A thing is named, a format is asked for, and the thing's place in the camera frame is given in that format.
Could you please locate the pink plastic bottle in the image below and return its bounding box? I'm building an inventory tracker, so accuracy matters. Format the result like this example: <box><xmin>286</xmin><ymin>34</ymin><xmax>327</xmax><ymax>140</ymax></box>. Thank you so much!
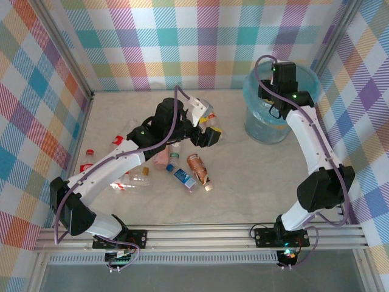
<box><xmin>153</xmin><ymin>145</ymin><xmax>171</xmax><ymax>172</ymax></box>

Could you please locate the clear bottle orange cap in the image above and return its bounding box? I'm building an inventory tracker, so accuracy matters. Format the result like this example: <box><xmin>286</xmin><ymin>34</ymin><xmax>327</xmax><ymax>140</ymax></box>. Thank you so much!
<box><xmin>126</xmin><ymin>166</ymin><xmax>151</xmax><ymax>178</ymax></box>

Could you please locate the crushed clear bottle red label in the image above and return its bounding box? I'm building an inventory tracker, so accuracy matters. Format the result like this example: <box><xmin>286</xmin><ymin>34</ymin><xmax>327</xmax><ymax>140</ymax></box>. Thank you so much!
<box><xmin>109</xmin><ymin>172</ymin><xmax>152</xmax><ymax>193</ymax></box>

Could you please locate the red cap cola bottle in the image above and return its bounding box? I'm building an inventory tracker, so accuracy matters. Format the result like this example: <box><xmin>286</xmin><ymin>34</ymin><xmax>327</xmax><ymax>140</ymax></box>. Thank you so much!
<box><xmin>78</xmin><ymin>148</ymin><xmax>97</xmax><ymax>175</ymax></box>

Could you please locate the blue bin liner bag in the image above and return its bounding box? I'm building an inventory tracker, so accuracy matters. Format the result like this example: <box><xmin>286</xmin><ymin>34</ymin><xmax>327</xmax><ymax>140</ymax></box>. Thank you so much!
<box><xmin>242</xmin><ymin>60</ymin><xmax>320</xmax><ymax>127</ymax></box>

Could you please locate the brown label plastic bottle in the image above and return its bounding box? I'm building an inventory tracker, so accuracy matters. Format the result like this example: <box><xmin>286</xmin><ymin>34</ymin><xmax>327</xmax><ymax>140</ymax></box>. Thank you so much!
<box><xmin>186</xmin><ymin>153</ymin><xmax>215</xmax><ymax>192</ymax></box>

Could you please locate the blue label plastic bottle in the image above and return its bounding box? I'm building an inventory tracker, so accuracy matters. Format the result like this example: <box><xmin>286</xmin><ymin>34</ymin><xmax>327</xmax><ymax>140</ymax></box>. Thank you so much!
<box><xmin>165</xmin><ymin>163</ymin><xmax>198</xmax><ymax>195</ymax></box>

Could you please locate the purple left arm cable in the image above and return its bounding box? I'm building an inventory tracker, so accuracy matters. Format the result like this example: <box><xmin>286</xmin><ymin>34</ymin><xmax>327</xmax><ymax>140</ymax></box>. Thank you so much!
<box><xmin>53</xmin><ymin>85</ymin><xmax>195</xmax><ymax>272</ymax></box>

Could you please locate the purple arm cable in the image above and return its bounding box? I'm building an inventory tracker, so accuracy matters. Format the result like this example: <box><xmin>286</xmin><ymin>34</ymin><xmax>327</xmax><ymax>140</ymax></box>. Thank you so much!
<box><xmin>53</xmin><ymin>85</ymin><xmax>195</xmax><ymax>272</ymax></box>
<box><xmin>254</xmin><ymin>54</ymin><xmax>350</xmax><ymax>270</ymax></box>

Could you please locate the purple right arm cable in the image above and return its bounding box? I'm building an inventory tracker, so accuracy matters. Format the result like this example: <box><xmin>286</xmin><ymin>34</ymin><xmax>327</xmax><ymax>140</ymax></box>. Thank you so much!
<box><xmin>254</xmin><ymin>54</ymin><xmax>350</xmax><ymax>270</ymax></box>

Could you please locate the aluminium frame post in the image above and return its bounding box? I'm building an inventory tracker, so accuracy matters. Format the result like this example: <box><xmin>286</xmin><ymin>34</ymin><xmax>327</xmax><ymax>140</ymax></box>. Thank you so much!
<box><xmin>30</xmin><ymin>0</ymin><xmax>95</xmax><ymax>101</ymax></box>
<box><xmin>309</xmin><ymin>0</ymin><xmax>365</xmax><ymax>80</ymax></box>

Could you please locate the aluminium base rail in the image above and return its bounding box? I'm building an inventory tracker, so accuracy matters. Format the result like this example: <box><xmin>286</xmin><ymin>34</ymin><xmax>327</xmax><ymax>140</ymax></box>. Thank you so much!
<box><xmin>32</xmin><ymin>223</ymin><xmax>369</xmax><ymax>252</ymax></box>

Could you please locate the grey slotted cable duct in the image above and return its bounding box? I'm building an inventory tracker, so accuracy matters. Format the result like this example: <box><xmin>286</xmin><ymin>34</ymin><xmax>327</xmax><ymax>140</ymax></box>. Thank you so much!
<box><xmin>47</xmin><ymin>254</ymin><xmax>280</xmax><ymax>266</ymax></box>

